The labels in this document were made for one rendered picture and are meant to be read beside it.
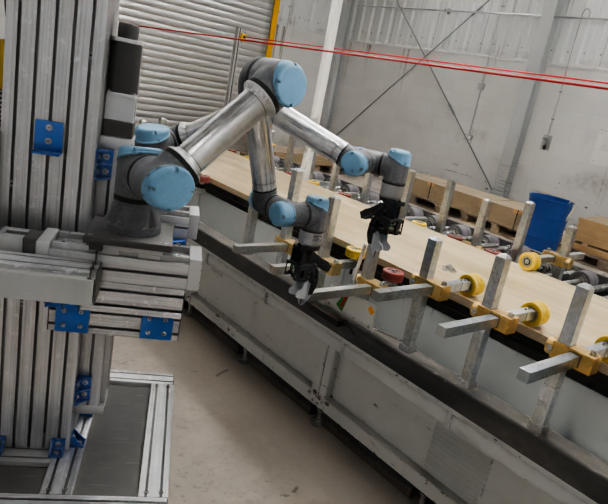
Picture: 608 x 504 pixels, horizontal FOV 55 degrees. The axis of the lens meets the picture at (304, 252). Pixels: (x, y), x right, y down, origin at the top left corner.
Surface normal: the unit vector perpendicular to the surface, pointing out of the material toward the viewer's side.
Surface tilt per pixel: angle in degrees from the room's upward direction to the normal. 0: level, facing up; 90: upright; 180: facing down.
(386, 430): 90
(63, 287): 90
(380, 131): 90
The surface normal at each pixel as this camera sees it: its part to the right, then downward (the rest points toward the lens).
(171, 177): 0.52, 0.42
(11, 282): 0.18, 0.31
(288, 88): 0.70, 0.24
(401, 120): -0.75, 0.04
